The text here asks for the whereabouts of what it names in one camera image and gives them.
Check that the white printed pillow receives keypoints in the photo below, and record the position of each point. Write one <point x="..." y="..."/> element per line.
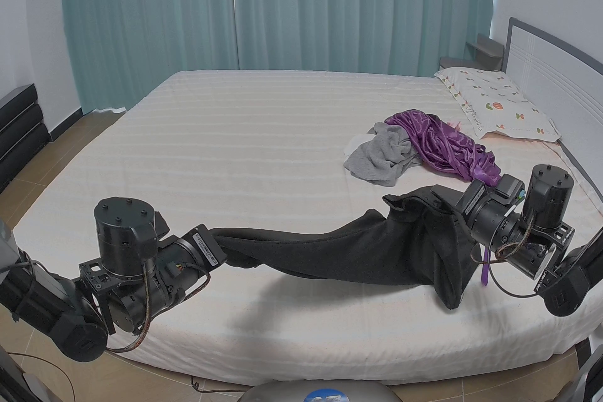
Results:
<point x="499" y="101"/>

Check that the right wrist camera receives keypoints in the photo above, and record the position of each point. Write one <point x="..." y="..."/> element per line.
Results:
<point x="511" y="188"/>

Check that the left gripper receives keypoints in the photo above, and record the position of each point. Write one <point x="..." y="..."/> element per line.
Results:
<point x="188" y="259"/>

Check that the grey bedside table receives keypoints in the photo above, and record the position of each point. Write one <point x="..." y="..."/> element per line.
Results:
<point x="485" y="51"/>

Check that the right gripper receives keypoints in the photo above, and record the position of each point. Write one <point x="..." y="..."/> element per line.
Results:
<point x="492" y="216"/>

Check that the black chest of drawers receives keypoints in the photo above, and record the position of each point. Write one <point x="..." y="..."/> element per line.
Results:
<point x="21" y="136"/>

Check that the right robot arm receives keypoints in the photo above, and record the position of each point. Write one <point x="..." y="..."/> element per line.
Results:
<point x="551" y="197"/>

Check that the bed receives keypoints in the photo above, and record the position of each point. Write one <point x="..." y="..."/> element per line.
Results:
<point x="235" y="155"/>

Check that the purple satin garment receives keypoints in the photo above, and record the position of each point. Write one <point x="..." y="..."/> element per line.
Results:
<point x="438" y="141"/>

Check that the grey garment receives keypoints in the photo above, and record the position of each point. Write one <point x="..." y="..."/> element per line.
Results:
<point x="377" y="160"/>

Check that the pink garment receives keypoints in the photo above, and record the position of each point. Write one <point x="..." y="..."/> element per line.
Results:
<point x="454" y="123"/>

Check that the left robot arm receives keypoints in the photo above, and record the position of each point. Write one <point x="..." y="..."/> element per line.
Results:
<point x="42" y="296"/>

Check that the black T-shirt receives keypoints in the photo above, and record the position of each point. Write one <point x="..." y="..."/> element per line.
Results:
<point x="358" y="249"/>

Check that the white garment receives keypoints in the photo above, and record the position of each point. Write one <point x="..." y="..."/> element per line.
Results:
<point x="358" y="142"/>

